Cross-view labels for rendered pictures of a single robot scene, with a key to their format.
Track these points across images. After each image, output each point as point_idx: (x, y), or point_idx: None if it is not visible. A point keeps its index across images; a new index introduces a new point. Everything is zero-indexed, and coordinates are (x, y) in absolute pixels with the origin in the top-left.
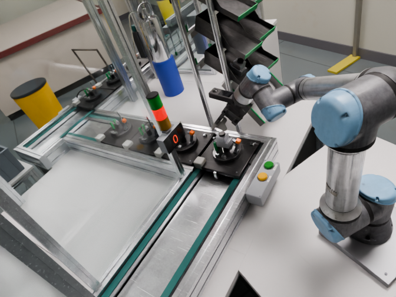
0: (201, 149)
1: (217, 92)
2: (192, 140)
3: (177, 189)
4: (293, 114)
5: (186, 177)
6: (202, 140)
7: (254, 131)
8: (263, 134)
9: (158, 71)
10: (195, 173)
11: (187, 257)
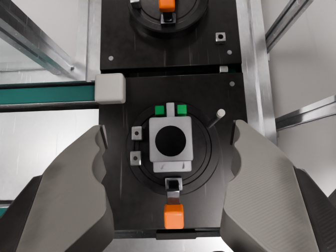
0: (163, 63)
1: None
2: (171, 20)
3: (19, 84)
4: None
5: (61, 81)
6: (198, 43)
7: (317, 143)
8: (316, 169)
9: None
10: (87, 93)
11: None
